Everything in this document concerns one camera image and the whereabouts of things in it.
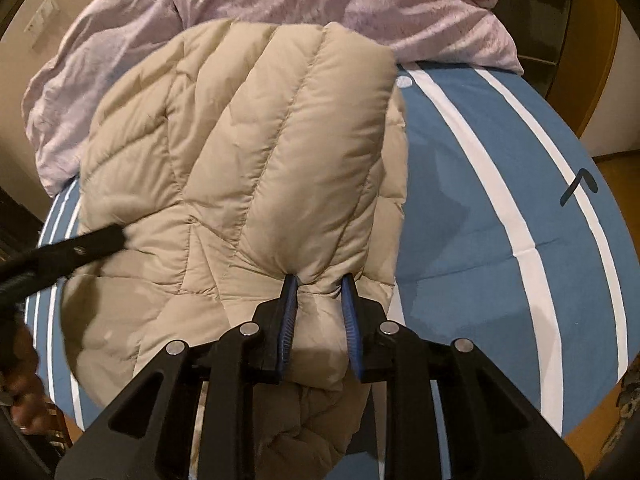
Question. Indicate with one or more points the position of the person's left hand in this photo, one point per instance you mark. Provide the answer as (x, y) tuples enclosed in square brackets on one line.
[(29, 410)]

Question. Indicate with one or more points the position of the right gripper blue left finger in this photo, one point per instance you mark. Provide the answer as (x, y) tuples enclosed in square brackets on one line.
[(287, 309)]

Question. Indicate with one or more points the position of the beige quilted down jacket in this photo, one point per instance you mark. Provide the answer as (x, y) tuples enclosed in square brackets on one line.
[(233, 156)]

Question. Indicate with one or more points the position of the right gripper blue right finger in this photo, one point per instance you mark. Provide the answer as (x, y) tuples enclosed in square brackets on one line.
[(350, 305)]

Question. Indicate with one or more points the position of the blue white striped bed sheet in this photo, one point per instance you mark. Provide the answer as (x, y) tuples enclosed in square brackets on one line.
[(495, 246)]

